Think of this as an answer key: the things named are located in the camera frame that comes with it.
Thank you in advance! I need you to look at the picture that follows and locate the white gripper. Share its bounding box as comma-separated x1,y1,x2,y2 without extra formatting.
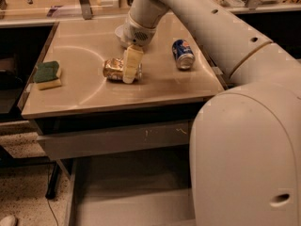
119,13,156,84

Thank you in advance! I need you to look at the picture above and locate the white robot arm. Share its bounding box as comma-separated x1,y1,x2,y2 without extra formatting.
121,0,301,226

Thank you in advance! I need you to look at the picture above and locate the blue pepsi can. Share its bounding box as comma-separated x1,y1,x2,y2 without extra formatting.
172,40,195,71

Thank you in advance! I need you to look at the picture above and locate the grey top drawer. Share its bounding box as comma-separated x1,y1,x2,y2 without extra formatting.
37,121,191,160

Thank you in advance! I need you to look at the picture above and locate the open grey middle drawer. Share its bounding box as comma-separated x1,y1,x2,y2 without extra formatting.
65,146,196,226

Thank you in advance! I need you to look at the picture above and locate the white ceramic bowl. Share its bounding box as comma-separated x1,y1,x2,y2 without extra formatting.
115,25,129,48

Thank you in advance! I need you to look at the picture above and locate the green and yellow sponge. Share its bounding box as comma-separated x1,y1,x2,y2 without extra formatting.
33,61,61,90

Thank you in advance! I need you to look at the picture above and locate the white shoe tip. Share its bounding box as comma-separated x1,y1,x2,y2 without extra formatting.
0,216,17,226

